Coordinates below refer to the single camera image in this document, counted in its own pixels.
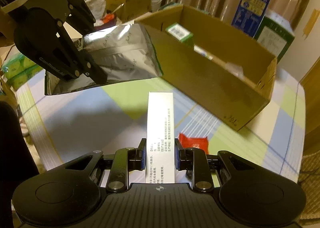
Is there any green medicine box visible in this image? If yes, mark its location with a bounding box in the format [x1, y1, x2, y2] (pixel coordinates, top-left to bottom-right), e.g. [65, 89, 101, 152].
[165, 23, 194, 48]

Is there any long white box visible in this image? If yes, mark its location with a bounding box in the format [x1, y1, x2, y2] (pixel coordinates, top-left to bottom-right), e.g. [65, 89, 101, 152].
[145, 92, 175, 184]

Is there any blue milk carton box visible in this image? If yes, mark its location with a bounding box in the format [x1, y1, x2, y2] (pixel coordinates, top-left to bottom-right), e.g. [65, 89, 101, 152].
[231, 0, 270, 37]

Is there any green tissue pack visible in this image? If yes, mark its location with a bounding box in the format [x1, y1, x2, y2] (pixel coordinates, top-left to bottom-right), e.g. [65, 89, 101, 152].
[1, 53, 43, 91]

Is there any wooden door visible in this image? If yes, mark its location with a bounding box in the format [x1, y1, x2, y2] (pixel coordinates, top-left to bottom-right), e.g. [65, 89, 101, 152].
[300, 58, 320, 155]

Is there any silver foil bag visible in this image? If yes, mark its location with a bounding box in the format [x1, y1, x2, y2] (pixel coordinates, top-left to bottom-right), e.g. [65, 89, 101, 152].
[44, 23, 163, 96]

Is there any dark red tray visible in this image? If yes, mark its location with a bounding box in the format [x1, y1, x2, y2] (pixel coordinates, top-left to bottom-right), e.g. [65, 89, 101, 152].
[94, 13, 117, 29]

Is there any green white carton box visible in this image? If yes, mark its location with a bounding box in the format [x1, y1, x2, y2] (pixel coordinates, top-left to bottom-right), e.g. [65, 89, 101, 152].
[254, 10, 295, 62]

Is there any white crumpled plastic bag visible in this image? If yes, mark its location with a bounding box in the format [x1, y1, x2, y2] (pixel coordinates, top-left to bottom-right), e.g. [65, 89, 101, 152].
[84, 0, 106, 20]

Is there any open cardboard box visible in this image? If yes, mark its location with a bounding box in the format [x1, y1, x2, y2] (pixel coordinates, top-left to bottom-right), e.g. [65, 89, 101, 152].
[136, 5, 277, 131]

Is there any red snack packet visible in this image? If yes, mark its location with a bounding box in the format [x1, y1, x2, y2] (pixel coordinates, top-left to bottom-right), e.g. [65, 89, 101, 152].
[178, 133, 209, 154]

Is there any checkered tablecloth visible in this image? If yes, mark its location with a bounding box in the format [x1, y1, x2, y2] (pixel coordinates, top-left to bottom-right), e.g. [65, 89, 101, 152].
[16, 69, 305, 181]

